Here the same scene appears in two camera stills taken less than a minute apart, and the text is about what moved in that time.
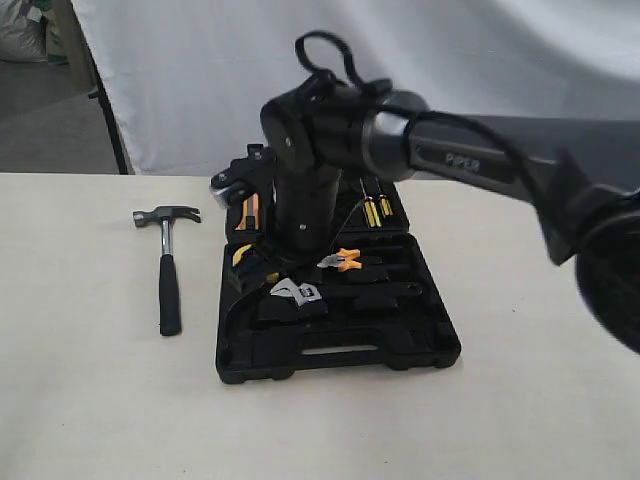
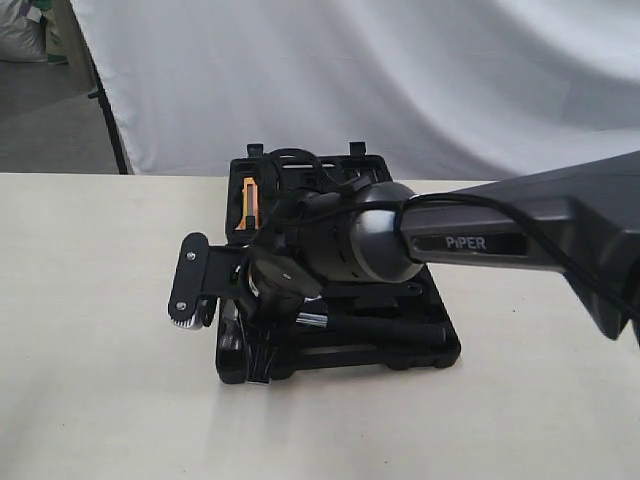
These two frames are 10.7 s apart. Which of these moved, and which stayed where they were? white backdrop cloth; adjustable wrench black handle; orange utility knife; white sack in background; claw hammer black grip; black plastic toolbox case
Moved: adjustable wrench black handle; claw hammer black grip
Stayed: white sack in background; orange utility knife; black plastic toolbox case; white backdrop cloth
